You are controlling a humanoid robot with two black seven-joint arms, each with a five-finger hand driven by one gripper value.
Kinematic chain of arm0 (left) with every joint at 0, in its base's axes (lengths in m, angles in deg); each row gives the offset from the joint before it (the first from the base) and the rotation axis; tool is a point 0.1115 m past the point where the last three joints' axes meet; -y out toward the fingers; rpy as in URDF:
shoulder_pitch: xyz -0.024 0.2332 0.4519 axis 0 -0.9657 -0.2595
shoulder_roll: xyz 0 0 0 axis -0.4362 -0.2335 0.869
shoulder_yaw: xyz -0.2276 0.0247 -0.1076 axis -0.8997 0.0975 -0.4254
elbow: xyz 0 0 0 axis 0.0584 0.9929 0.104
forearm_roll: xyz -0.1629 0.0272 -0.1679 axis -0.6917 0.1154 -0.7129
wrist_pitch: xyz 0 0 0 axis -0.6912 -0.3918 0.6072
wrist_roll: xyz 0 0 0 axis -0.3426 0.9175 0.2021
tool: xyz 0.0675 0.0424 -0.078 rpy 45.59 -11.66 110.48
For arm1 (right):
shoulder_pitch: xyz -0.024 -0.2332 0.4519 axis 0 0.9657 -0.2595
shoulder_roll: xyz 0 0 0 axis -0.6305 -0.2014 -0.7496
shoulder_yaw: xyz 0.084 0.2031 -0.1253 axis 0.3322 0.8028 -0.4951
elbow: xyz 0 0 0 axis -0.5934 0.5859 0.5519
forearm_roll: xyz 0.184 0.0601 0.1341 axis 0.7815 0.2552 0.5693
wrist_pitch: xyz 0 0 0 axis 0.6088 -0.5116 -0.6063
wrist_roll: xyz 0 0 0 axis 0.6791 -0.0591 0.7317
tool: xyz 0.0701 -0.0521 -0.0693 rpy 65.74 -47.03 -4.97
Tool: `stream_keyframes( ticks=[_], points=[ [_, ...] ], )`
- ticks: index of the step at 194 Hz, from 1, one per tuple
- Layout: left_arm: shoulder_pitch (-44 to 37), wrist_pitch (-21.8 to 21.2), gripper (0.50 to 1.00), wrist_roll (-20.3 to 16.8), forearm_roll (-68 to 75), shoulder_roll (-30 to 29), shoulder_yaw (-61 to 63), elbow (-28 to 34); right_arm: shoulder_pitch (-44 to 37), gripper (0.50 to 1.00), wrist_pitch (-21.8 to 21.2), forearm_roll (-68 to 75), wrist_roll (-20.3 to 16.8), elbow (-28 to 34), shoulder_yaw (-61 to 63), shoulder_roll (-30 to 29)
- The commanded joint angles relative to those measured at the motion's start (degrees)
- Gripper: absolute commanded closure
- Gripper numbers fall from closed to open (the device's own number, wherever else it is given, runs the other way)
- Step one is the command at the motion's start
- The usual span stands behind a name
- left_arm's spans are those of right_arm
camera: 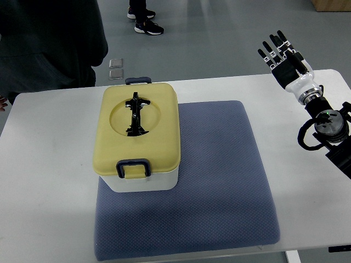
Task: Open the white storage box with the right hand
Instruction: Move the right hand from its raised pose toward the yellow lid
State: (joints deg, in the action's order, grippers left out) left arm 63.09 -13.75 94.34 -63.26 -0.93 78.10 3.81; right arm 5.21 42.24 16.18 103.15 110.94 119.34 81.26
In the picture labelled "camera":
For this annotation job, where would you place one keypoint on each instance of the left black sneaker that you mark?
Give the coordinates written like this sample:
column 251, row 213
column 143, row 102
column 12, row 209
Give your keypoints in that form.
column 148, row 27

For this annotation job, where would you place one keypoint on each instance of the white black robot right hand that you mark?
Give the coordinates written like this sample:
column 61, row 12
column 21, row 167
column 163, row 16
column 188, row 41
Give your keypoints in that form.
column 290, row 69

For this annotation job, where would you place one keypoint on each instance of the black bracket under table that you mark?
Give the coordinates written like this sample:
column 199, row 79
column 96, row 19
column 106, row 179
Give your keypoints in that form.
column 338, row 249

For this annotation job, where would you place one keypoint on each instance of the lower metal floor plate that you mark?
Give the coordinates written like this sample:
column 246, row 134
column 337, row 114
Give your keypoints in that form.
column 116, row 74

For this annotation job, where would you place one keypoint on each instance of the blue grey cushion mat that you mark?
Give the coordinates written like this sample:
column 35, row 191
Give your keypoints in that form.
column 222, row 199

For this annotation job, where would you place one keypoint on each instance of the right black sneaker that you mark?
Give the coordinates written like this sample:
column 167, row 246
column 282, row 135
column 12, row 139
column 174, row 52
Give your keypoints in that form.
column 145, row 13

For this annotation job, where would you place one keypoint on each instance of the black sneaker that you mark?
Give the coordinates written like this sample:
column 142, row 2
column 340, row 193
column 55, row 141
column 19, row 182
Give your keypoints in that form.
column 148, row 27
column 145, row 13

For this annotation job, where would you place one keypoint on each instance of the white table leg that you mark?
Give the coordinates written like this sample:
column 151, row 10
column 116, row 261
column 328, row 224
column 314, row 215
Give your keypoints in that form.
column 292, row 256

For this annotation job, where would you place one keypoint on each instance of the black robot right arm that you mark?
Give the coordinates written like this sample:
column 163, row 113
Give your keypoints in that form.
column 332, row 131

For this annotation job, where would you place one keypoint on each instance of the yellow storage box lid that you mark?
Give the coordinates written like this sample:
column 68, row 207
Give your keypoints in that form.
column 138, row 132

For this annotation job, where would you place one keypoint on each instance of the upper metal floor plate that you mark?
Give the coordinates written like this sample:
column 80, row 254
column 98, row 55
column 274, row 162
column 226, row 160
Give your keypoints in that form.
column 116, row 63

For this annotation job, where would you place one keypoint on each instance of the metal floor plate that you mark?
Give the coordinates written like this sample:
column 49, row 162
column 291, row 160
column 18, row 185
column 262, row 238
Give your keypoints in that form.
column 116, row 63
column 116, row 74

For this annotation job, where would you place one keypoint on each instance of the wooden cabinet corner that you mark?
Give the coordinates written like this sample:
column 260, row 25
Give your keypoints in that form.
column 331, row 5

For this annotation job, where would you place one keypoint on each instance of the white storage box base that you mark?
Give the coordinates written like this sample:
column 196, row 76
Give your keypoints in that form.
column 136, row 180

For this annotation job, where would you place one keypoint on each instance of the person in dark hoodie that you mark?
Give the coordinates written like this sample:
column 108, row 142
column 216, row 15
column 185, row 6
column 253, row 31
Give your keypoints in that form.
column 49, row 45

